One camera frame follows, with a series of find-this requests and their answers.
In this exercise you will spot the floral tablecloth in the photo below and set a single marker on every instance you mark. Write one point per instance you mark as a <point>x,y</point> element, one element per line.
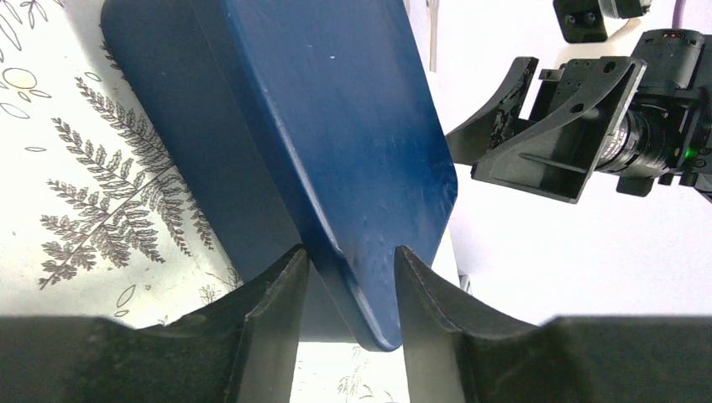
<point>96,219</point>

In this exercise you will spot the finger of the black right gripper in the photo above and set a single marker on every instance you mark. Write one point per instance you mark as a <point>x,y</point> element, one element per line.
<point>494,122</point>

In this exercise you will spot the navy box lid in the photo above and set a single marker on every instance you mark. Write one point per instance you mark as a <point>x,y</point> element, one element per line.
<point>298,122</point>

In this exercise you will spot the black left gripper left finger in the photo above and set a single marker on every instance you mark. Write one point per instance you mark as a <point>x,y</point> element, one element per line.
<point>240,348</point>

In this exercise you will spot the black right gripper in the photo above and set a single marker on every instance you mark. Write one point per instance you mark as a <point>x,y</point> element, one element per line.
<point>654,108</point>

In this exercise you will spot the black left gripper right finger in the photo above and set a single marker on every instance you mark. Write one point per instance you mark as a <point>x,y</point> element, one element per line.
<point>458,349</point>

